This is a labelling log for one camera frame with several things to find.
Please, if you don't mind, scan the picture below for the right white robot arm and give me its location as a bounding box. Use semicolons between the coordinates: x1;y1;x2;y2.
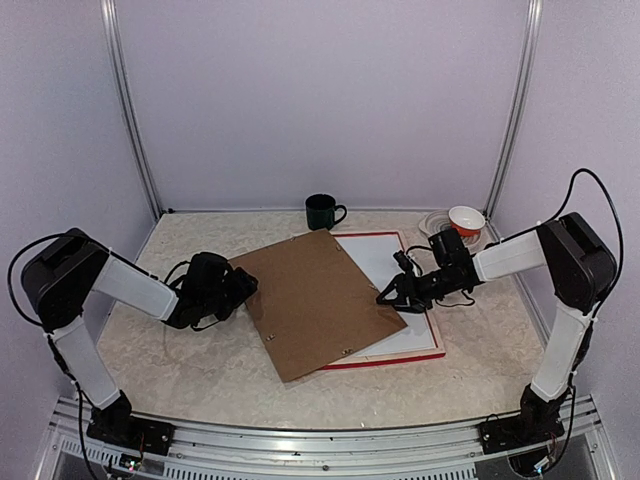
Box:
376;212;618;444

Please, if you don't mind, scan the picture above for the red wooden picture frame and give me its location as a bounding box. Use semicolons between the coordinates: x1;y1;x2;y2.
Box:
325;231;446;370

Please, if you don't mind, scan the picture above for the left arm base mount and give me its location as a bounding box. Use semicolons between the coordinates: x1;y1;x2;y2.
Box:
87;416;175;456

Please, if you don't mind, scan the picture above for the aluminium post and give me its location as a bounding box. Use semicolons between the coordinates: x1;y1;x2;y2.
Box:
484;0;543;221
100;0;164;221

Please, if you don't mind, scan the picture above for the left aluminium post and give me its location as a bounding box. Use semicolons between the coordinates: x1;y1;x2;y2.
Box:
100;0;164;221

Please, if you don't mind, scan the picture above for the orange and white bowl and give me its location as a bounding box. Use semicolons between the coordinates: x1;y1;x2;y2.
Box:
448;206;486;237

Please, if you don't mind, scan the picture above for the right aluminium post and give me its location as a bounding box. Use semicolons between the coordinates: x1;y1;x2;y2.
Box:
484;0;543;221

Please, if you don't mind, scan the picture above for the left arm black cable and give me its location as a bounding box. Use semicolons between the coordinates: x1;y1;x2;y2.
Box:
5;234;111;480

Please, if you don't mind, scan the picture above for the white patterned plate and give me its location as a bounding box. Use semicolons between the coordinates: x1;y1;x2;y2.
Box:
418;210;483;253

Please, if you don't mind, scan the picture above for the brown cardboard backing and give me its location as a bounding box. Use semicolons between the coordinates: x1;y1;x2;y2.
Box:
231;230;406;383

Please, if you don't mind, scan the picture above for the aluminium front rail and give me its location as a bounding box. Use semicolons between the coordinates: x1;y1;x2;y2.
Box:
29;394;616;480

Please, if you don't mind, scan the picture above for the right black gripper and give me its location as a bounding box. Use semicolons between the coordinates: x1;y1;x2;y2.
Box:
376;265;462;313

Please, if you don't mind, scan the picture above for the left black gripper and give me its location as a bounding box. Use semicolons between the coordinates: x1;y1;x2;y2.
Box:
201;267;257;321

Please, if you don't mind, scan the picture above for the dark green mug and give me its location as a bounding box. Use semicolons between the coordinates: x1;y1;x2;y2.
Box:
305;193;348;231

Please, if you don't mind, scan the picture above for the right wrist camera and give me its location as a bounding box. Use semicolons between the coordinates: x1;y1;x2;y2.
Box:
393;250;419;276

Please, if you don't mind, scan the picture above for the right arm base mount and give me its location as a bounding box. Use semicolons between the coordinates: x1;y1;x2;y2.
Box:
477;413;565;455

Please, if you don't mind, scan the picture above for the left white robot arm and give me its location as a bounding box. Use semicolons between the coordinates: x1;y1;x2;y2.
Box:
21;228;258;445

